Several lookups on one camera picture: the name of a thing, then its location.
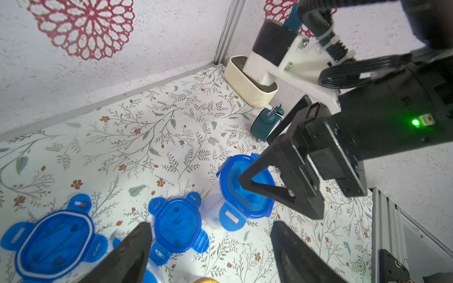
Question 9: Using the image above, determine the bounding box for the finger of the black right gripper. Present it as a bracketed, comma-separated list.
[238, 144, 324, 220]

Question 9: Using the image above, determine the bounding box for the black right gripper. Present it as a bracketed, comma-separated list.
[267, 58, 453, 219]

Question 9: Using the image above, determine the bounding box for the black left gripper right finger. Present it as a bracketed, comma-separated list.
[270, 221, 345, 283]

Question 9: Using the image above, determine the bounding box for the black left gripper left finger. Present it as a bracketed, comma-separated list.
[80, 222, 152, 283]

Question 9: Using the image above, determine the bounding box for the blue lid front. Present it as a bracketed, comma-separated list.
[217, 153, 275, 232]

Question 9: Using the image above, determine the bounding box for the clear plastic container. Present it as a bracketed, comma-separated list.
[199, 186, 225, 229]

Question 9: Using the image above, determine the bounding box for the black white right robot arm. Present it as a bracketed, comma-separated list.
[333, 2, 453, 222]

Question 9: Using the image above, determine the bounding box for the teal small object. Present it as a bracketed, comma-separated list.
[250, 104, 285, 142]

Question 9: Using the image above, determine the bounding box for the cream box green window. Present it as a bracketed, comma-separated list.
[224, 55, 278, 107]

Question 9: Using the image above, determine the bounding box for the blue lid right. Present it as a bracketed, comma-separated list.
[148, 192, 210, 266]

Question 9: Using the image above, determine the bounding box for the yellow cap bottle centre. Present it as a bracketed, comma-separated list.
[193, 277, 219, 283]

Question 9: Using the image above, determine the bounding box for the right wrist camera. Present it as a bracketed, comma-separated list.
[243, 19, 356, 114]

